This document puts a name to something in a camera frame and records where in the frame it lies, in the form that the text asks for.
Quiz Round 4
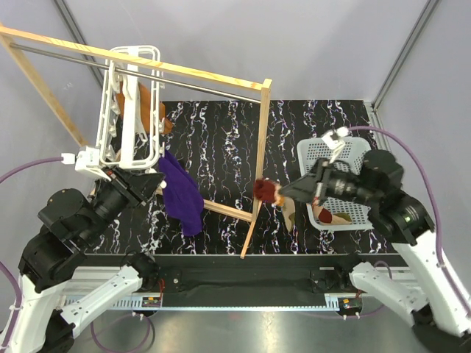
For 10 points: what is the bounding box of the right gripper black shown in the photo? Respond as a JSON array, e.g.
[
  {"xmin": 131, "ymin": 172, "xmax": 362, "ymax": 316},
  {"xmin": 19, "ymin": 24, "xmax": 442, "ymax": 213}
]
[{"xmin": 278, "ymin": 156, "xmax": 378, "ymax": 206}]

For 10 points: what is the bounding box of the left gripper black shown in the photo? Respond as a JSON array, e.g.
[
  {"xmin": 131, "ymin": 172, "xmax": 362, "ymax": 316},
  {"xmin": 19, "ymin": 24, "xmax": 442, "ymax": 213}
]
[{"xmin": 82, "ymin": 163, "xmax": 167, "ymax": 245}]

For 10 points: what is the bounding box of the purple sock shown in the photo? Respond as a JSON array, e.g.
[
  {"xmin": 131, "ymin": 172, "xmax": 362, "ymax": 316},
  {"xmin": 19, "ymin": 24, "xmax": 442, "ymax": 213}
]
[{"xmin": 157, "ymin": 150, "xmax": 204, "ymax": 237}]

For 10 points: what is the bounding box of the striped sock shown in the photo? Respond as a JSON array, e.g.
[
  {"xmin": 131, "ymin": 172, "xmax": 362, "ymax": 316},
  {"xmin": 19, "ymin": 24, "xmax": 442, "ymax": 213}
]
[
  {"xmin": 253, "ymin": 179, "xmax": 296, "ymax": 232},
  {"xmin": 312, "ymin": 205, "xmax": 352, "ymax": 226}
]

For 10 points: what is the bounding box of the white plastic clip hanger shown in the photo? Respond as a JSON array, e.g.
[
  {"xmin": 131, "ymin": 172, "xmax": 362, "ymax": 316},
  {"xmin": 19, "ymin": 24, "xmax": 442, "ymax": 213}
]
[{"xmin": 95, "ymin": 59, "xmax": 164, "ymax": 171}]

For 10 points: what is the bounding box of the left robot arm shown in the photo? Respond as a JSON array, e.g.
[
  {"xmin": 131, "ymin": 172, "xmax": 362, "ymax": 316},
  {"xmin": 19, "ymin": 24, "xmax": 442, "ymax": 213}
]
[{"xmin": 1, "ymin": 168, "xmax": 165, "ymax": 352}]

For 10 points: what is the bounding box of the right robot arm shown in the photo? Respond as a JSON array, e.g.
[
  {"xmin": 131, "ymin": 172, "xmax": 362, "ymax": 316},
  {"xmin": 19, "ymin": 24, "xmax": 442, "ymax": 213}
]
[{"xmin": 279, "ymin": 150, "xmax": 470, "ymax": 352}]

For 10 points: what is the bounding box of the white plastic basket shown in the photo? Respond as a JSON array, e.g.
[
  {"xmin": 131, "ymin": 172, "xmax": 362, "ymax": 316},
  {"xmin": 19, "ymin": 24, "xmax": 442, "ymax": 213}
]
[{"xmin": 297, "ymin": 137, "xmax": 372, "ymax": 232}]

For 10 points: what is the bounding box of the orange sock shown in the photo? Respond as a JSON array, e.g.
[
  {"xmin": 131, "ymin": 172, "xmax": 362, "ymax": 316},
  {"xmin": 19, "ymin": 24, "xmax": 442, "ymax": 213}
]
[{"xmin": 115, "ymin": 82, "xmax": 173, "ymax": 135}]

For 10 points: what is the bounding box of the steel rack rod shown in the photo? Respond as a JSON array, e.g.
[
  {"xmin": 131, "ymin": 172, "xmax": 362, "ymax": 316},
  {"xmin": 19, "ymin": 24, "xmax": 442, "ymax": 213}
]
[{"xmin": 9, "ymin": 44, "xmax": 261, "ymax": 104}]

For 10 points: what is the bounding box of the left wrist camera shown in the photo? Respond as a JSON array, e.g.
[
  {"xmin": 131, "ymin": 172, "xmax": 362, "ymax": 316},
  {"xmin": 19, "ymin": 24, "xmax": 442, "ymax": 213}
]
[{"xmin": 60, "ymin": 146, "xmax": 102, "ymax": 176}]

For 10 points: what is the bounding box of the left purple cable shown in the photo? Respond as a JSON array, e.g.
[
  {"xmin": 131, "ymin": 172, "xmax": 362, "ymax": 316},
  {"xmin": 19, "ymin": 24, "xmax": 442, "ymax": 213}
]
[{"xmin": 0, "ymin": 156, "xmax": 63, "ymax": 185}]

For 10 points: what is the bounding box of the purple cable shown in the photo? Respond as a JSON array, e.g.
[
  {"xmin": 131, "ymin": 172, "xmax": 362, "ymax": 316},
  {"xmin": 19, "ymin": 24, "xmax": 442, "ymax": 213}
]
[
  {"xmin": 345, "ymin": 125, "xmax": 457, "ymax": 291},
  {"xmin": 0, "ymin": 156, "xmax": 63, "ymax": 185}
]

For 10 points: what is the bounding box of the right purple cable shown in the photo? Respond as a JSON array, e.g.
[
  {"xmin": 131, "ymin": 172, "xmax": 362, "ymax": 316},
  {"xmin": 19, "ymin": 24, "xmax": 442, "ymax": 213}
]
[{"xmin": 345, "ymin": 125, "xmax": 457, "ymax": 291}]

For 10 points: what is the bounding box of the wooden hanging rack frame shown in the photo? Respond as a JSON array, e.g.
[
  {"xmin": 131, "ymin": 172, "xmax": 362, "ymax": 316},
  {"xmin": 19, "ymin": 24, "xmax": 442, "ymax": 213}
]
[{"xmin": 0, "ymin": 25, "xmax": 273, "ymax": 260}]

